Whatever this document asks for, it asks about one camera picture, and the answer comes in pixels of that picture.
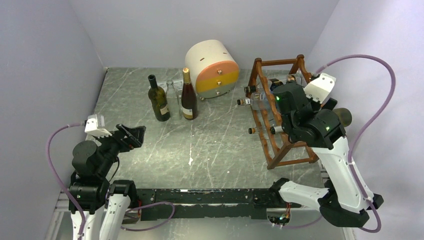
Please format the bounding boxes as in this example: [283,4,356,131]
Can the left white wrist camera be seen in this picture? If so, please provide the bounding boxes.
[84,114,112,138]

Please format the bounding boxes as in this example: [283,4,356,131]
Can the dark green wine bottle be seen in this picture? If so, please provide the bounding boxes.
[148,74,171,122]

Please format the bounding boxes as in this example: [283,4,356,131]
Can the gold-foil dark wine bottle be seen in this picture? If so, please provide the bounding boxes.
[181,67,198,120]

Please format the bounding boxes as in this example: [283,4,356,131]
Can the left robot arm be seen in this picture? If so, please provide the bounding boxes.
[68,124,146,240]

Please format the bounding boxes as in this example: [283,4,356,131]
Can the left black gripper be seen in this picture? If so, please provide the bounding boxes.
[92,122,145,176]

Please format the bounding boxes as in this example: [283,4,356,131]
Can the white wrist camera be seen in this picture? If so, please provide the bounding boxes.
[303,73,337,104]
[84,114,112,138]

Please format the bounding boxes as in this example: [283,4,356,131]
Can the green wine bottle tan label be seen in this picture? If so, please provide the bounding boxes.
[332,107,353,127]

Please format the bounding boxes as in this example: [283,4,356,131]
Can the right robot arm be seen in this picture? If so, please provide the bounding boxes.
[258,77,384,228]

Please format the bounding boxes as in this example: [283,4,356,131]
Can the clear square glass bottle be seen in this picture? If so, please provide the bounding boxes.
[166,80,182,120]

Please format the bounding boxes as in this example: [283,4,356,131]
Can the small clear black-cap bottle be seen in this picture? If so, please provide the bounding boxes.
[244,74,304,94]

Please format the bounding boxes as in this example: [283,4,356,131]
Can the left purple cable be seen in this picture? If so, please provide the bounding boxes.
[45,123,88,240]

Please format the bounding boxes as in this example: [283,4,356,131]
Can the round cream drawer cabinet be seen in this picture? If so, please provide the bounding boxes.
[184,39,240,99]

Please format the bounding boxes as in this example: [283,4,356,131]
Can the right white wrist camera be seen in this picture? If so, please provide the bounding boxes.
[303,73,337,104]

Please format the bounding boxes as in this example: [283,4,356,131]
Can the wooden wine rack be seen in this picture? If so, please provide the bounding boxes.
[247,54,319,170]

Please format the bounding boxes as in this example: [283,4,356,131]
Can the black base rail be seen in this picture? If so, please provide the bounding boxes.
[129,188,301,221]

